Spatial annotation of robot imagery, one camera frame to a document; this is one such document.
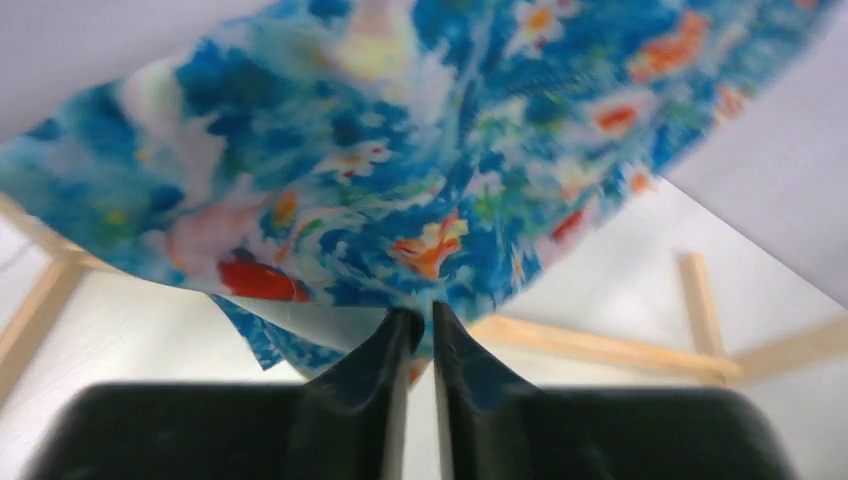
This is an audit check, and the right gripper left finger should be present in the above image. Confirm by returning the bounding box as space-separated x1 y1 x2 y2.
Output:
27 308 424 479

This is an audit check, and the blue floral garment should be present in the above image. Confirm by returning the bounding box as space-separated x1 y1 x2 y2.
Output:
1 1 837 378

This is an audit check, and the wooden clothes rack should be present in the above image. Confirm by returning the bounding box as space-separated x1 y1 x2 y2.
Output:
1 198 847 401

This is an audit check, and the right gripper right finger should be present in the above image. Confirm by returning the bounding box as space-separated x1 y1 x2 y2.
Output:
433 302 796 480

